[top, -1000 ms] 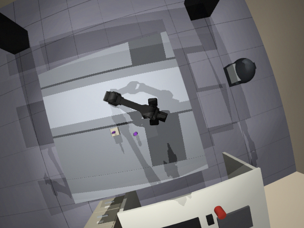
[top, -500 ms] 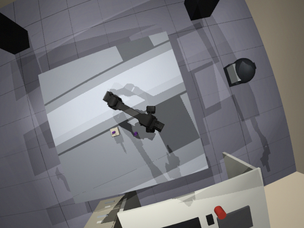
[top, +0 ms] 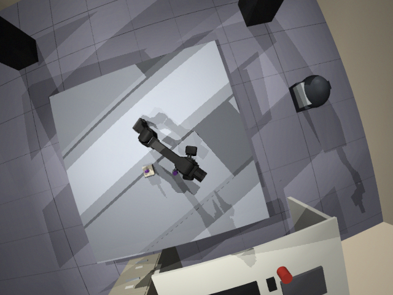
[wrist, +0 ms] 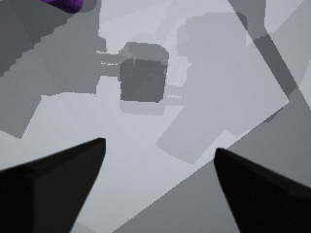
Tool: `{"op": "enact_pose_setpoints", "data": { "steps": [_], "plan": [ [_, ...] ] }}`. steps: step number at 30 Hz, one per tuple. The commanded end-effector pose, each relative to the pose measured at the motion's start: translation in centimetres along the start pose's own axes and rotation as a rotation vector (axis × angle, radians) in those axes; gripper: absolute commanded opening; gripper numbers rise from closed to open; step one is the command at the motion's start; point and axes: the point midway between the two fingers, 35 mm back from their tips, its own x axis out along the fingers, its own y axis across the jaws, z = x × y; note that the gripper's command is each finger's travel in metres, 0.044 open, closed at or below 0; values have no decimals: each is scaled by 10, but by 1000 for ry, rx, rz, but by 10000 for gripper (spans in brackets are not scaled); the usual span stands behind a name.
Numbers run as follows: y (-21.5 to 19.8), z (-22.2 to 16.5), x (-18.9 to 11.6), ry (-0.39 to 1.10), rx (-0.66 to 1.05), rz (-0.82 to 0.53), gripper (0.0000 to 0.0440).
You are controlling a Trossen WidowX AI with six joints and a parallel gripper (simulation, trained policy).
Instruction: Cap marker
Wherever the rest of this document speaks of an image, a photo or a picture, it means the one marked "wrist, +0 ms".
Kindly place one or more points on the purple cylinder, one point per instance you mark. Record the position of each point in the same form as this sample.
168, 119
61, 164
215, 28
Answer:
68, 6

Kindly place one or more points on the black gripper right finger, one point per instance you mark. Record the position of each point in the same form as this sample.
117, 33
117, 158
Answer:
260, 200

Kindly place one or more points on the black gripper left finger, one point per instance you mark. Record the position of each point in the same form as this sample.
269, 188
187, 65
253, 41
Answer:
46, 195

